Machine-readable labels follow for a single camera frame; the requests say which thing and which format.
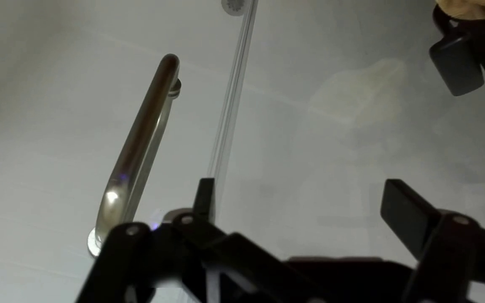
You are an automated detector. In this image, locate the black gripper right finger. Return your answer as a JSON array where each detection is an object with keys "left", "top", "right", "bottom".
[{"left": 378, "top": 176, "right": 485, "bottom": 303}]

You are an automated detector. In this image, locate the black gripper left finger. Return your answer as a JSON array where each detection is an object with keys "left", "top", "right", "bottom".
[{"left": 75, "top": 176, "right": 289, "bottom": 303}]

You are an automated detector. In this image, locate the glass shower door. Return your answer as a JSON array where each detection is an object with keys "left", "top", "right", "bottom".
[{"left": 0, "top": 0, "right": 259, "bottom": 303}]

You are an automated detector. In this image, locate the fixed glass shower panel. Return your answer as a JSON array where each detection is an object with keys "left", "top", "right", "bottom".
[{"left": 210, "top": 0, "right": 485, "bottom": 303}]

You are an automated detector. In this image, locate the chrome door handle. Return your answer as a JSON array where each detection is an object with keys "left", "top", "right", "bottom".
[{"left": 85, "top": 51, "right": 183, "bottom": 258}]

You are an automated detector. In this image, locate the black mesh office chair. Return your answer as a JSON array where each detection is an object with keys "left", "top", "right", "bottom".
[{"left": 427, "top": 1, "right": 485, "bottom": 107}]

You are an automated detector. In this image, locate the yellow cloth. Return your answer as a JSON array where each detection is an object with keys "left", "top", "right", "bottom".
[{"left": 434, "top": 0, "right": 485, "bottom": 21}]

